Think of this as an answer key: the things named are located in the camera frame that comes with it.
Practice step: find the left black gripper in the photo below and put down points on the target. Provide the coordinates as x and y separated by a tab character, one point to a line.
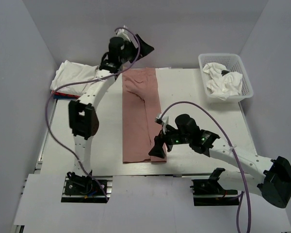
144	48

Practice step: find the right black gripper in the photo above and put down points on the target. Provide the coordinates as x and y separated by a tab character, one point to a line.
157	150

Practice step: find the pink printed t shirt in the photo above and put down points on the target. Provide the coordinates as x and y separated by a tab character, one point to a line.
140	106

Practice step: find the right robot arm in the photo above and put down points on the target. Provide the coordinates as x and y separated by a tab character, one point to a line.
266	177

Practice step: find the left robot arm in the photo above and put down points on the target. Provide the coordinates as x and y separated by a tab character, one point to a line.
83	119

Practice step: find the folded white t shirt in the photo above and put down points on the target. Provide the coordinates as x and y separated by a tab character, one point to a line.
71	72

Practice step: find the crumpled white t shirt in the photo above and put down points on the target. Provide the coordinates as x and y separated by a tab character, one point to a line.
223	83

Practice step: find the white plastic basket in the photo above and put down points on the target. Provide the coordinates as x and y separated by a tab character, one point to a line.
233	63

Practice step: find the folded red t shirt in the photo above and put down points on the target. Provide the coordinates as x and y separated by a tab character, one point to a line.
59	94

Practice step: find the folded blue t shirt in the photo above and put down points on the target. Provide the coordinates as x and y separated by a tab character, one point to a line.
58	97

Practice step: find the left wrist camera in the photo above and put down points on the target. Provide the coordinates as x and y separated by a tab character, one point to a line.
116	44

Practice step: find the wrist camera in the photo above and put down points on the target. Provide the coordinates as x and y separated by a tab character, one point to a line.
116	44
186	124

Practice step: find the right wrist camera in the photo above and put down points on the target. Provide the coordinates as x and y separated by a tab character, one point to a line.
186	124

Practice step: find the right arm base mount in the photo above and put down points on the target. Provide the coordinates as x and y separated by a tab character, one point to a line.
208	192

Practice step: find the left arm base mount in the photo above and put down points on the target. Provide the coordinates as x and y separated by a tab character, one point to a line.
83	189

